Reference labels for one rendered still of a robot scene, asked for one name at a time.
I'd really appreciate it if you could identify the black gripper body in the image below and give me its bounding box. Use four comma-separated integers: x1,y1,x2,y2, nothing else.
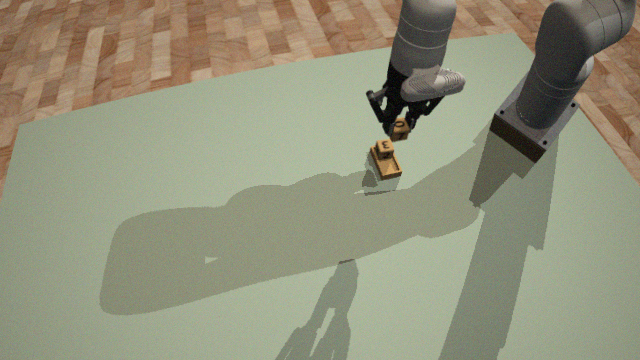
382,61,415,107

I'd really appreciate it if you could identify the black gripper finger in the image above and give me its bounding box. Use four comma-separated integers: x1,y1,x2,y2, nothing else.
405,96,445,133
366,86,407,137

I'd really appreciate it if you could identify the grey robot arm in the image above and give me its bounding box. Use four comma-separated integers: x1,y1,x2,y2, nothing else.
390,0,637,129

